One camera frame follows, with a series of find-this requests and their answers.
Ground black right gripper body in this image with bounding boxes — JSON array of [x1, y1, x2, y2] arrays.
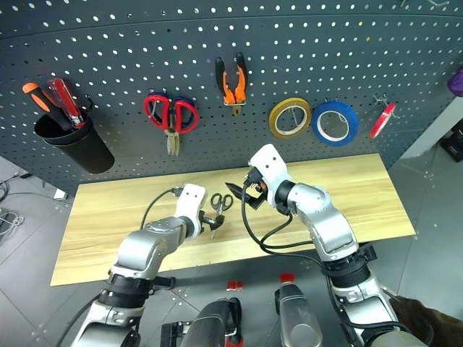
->
[[242, 166, 271, 204]]

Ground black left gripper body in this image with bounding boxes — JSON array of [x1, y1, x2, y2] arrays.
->
[[199, 210, 216, 234]]

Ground black handled scissors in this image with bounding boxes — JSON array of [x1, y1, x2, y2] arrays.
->
[[209, 192, 234, 239]]

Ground yellow tape roll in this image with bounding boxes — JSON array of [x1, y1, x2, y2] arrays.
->
[[268, 97, 313, 140]]

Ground blue tape roll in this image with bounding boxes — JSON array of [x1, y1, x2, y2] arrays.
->
[[311, 100, 360, 147]]

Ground red tape roll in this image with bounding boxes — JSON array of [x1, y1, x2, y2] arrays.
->
[[368, 103, 397, 140]]

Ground metal pegboard hook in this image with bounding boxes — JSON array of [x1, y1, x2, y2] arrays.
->
[[372, 93, 402, 120]]

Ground dark grey perforated pegboard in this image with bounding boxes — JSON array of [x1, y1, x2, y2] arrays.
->
[[0, 0, 463, 198]]

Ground orange black pliers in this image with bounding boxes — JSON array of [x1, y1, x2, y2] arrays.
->
[[214, 51, 250, 117]]

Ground dark rounded black shape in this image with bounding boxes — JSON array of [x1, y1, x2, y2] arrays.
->
[[161, 297, 244, 347]]

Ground dark rounded grey shape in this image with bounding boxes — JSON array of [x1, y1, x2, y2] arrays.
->
[[274, 283, 324, 347]]

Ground black cup holder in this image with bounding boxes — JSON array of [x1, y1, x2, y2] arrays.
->
[[34, 112, 116, 176]]

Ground black box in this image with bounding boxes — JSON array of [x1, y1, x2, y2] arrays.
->
[[438, 119, 463, 163]]

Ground brown fabric object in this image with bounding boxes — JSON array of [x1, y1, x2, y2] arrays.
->
[[388, 294, 463, 347]]

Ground purple object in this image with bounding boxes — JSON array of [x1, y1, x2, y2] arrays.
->
[[446, 66, 463, 98]]

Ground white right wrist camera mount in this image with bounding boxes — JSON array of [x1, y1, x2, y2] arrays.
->
[[248, 143, 291, 204]]

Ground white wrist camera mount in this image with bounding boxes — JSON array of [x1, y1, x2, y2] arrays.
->
[[174, 183, 208, 240], [248, 143, 291, 204]]

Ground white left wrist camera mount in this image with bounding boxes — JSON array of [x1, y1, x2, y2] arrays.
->
[[174, 183, 208, 240]]

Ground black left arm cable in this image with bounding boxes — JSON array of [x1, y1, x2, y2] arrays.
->
[[140, 187, 182, 231]]

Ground red handled scissors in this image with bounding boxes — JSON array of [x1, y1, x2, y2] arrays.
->
[[143, 92, 200, 157]]

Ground red clear handled screwdriver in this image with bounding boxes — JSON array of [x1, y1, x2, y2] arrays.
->
[[46, 78, 88, 130]]

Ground white floor cable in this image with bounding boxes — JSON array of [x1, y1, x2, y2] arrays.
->
[[0, 210, 25, 236]]

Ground black floor cable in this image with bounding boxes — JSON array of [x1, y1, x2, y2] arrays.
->
[[0, 172, 34, 204]]

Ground orange black handled screwdriver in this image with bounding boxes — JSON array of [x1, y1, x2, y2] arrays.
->
[[22, 82, 73, 132]]

